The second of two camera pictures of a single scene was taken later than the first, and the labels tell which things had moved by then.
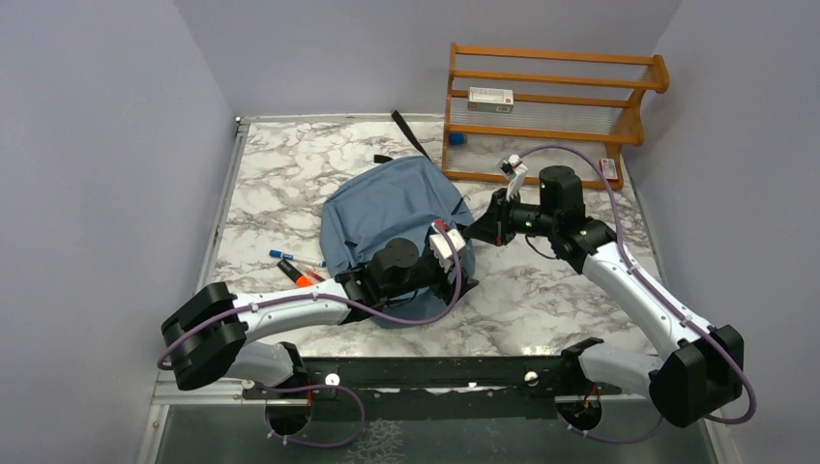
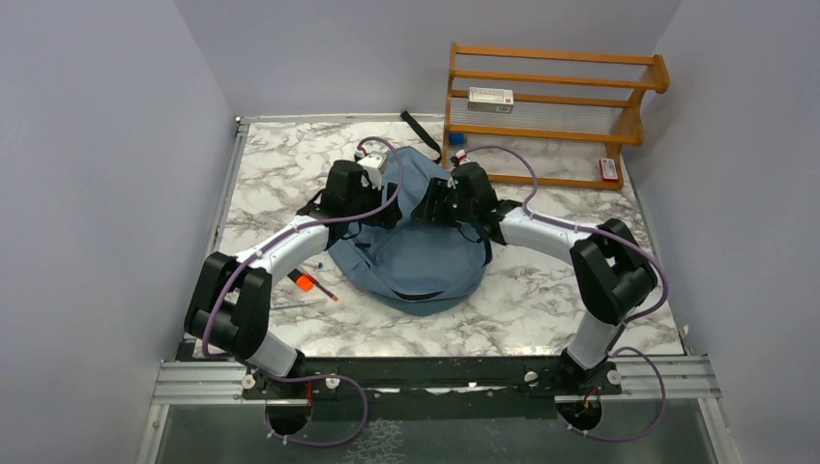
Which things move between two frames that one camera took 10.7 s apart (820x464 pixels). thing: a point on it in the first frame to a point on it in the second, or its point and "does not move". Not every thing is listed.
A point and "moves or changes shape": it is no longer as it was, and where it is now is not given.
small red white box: [608, 169] does not move
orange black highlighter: [295, 275] does not move
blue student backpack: [400, 199] moves or changes shape
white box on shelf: [490, 100] does not move
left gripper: [445, 290] to [386, 217]
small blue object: [455, 138] does not move
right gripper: [483, 229] to [436, 190]
